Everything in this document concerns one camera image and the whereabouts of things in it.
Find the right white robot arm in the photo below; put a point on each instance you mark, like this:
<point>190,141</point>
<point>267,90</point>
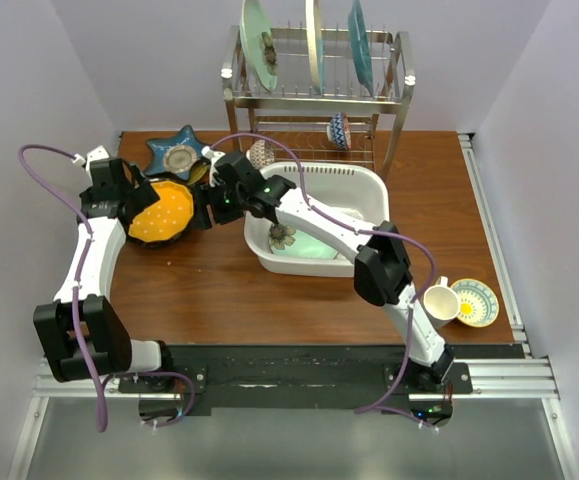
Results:
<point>381,266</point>

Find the yellow dotted plate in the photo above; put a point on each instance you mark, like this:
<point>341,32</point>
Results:
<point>164,212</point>

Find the white ceramic mug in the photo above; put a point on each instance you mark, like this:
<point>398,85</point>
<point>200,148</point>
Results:
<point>441,303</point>

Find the steel dish rack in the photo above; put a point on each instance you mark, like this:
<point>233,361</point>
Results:
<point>295,115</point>

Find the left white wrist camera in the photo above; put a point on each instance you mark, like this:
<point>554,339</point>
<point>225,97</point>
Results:
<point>99,153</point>

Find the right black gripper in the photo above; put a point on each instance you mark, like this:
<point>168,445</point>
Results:
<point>205,195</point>

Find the teal yellow patterned saucer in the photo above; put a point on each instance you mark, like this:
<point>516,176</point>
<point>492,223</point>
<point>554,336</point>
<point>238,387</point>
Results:
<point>479,306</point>

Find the mint floral plate in rack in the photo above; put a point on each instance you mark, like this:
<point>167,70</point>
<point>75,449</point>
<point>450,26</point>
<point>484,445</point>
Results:
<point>258,44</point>

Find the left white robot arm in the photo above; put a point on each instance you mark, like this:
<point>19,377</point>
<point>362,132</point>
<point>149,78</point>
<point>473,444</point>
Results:
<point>79,331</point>

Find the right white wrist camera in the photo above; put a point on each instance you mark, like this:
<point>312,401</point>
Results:
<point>211,157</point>

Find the blue zigzag bowl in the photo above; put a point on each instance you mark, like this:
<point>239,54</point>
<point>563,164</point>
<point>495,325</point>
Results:
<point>338,131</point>

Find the mint floral plate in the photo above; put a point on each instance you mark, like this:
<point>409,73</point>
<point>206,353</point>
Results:
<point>285,240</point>
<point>258,44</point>

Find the white plastic bin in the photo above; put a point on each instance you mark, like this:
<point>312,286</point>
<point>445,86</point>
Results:
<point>339,202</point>

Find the cream rimmed plate in rack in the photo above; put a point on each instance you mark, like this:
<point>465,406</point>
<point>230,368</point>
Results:
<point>315,44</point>

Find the green leaf pattern plate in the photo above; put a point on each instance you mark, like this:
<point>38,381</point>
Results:
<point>198,172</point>

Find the blue star shaped dish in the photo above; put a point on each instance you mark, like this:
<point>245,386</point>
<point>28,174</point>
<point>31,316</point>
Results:
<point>179,154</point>

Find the black striped rim plate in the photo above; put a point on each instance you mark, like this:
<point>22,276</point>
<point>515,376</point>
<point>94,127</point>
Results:
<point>169,242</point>

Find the teal plate in rack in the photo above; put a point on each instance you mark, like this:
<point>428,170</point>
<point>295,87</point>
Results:
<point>360,49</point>

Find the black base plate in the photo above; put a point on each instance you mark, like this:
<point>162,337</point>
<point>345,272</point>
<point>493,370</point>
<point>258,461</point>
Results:
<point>307,376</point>

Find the brown patterned bowl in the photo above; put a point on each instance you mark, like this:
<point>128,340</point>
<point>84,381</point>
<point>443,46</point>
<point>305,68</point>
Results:
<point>261,154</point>

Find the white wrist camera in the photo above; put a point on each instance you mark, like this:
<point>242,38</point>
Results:
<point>99,153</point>
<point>211,157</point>

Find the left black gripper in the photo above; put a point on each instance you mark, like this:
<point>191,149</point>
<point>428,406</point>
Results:
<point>142,190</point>

